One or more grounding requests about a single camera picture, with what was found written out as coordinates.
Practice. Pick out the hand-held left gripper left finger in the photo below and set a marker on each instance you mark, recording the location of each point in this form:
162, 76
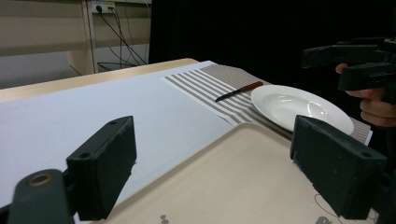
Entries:
102, 168

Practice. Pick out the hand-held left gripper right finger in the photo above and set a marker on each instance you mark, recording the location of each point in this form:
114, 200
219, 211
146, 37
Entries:
336, 165

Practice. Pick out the white table sheet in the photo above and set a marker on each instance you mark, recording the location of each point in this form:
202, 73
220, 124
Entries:
93, 102

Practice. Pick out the white plate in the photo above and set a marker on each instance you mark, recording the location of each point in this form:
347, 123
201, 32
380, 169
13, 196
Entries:
289, 105

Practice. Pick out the black curtain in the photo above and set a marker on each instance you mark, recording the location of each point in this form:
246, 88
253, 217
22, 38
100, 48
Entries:
249, 31

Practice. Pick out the beige tray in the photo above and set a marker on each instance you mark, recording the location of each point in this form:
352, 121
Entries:
236, 180

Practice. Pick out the striped placemat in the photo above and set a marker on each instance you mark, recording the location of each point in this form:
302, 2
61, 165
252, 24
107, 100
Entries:
214, 84

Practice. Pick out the beige wooden frame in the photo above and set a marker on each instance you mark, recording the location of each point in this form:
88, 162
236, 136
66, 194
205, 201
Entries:
40, 34

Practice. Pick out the white wall socket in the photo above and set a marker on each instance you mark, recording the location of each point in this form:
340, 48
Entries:
105, 4

